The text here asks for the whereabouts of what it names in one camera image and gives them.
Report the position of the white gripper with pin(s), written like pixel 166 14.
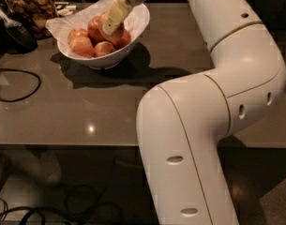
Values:
pixel 117 13

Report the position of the red apple with sticker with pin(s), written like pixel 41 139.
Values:
pixel 120 37

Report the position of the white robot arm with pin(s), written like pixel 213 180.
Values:
pixel 179 122

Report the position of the white paper bowl liner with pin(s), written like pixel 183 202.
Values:
pixel 133 14

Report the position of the top red apple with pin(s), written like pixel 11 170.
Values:
pixel 93 30

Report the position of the small middle red apple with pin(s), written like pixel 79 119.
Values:
pixel 104 48

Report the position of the back left red apple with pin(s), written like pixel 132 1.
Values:
pixel 75 33

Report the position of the small white items behind bowl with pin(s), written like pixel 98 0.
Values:
pixel 65 10

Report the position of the front left red apple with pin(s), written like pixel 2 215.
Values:
pixel 82 46

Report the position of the white ceramic bowl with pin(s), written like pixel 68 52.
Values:
pixel 111 58

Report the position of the glass jar of snacks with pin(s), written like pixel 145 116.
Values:
pixel 35 13

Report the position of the black round appliance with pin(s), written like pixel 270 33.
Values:
pixel 20 38

